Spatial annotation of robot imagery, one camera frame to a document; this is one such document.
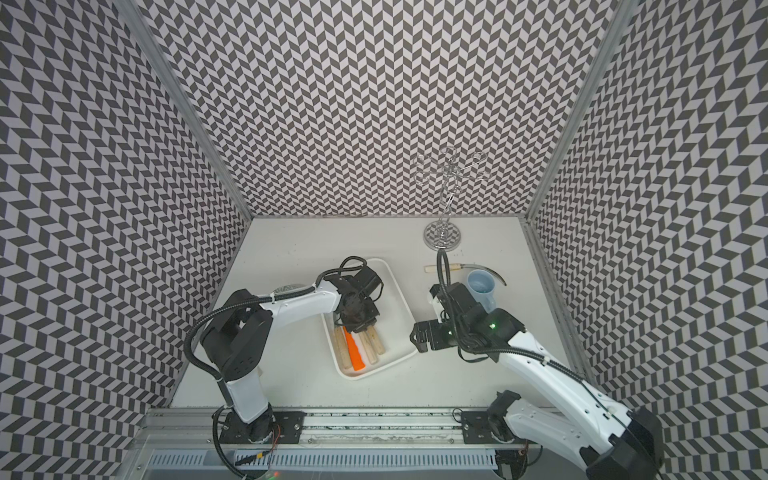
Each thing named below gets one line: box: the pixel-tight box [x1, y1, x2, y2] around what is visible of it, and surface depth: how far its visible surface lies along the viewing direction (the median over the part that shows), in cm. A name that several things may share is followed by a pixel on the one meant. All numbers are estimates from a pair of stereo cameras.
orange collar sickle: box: [343, 326, 366, 371], surface depth 86 cm
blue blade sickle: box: [359, 331, 378, 364], surface depth 86 cm
